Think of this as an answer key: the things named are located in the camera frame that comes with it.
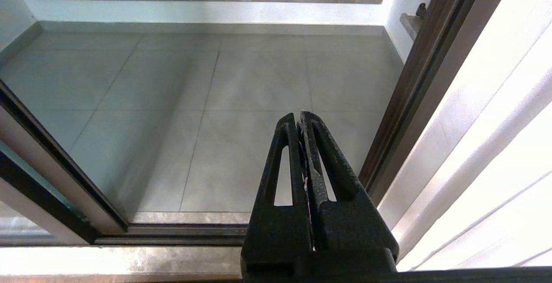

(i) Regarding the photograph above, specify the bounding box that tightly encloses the brown framed fixed glass panel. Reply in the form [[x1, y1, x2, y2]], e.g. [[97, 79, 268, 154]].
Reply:
[[0, 138, 99, 245]]

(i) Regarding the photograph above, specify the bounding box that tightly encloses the white sheer curtain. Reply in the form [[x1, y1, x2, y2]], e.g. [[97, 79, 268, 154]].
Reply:
[[375, 0, 552, 271]]

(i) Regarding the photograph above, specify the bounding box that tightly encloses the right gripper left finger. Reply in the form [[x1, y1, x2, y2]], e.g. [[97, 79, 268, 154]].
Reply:
[[241, 113, 314, 283]]

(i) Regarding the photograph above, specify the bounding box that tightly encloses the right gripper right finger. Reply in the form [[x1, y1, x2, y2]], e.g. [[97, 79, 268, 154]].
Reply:
[[300, 110, 399, 271]]

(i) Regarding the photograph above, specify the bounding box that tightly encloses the dark brown door jamb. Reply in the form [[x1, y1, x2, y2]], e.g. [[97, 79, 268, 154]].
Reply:
[[358, 0, 518, 206]]

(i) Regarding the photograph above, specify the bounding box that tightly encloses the brown framed sliding glass door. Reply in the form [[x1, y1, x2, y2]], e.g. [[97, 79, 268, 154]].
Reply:
[[0, 79, 130, 234]]

